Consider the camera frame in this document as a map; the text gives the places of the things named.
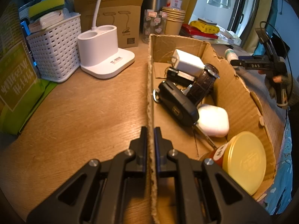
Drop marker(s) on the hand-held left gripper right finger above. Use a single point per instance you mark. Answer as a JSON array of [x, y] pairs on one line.
[[160, 149]]

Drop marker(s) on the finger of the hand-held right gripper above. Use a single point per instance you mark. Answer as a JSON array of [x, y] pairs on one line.
[[252, 64]]

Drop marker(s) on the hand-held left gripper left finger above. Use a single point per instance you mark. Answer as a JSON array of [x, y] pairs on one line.
[[141, 144]]

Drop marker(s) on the white pill bottle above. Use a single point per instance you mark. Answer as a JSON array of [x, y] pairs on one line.
[[231, 54]]

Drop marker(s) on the brown cardboard box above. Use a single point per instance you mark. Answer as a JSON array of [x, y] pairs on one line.
[[238, 93]]

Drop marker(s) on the black car key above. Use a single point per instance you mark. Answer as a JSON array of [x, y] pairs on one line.
[[177, 105]]

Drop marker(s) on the white earbuds case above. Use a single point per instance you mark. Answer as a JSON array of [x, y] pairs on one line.
[[213, 120]]

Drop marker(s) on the white charger plug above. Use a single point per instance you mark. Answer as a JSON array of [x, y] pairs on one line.
[[186, 63]]

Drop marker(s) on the small black flashlight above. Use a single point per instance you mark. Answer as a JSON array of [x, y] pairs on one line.
[[179, 75]]

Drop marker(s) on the pink can yellow lid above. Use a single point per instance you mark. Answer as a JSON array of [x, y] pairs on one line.
[[245, 161]]

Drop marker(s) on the person's right hand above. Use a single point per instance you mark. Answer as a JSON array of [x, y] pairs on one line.
[[287, 86]]

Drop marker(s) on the black monitor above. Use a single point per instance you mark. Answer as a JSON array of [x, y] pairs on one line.
[[281, 47]]

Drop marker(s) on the white tissue packet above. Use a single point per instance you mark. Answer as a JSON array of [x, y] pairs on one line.
[[225, 36]]

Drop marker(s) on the blue curtain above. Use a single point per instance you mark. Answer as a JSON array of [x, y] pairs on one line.
[[274, 9]]

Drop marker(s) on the yellow wipes packet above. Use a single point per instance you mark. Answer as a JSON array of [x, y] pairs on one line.
[[208, 29]]

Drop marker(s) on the red flat box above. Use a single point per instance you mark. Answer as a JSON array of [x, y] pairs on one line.
[[186, 29]]

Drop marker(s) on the stack of paper cups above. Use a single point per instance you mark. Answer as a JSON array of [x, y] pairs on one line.
[[172, 25]]

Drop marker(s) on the white desk lamp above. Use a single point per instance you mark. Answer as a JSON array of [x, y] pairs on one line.
[[102, 51]]

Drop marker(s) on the blue printed blanket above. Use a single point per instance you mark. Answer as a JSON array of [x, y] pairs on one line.
[[285, 168]]

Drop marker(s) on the steel tumbler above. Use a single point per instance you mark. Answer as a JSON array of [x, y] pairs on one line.
[[154, 2]]

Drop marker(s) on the white plastic basket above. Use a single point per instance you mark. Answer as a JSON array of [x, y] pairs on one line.
[[53, 51]]

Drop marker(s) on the brown lamp carton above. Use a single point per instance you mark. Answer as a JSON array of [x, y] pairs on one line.
[[130, 16]]

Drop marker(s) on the large green packet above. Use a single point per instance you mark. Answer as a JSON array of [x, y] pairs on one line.
[[18, 81]]

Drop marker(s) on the white napkin pack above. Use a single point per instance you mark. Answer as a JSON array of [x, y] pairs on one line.
[[46, 19]]

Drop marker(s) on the green yellow sponge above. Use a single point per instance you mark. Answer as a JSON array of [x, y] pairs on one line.
[[46, 5]]

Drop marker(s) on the black door frame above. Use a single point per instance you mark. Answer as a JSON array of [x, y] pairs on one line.
[[245, 0]]

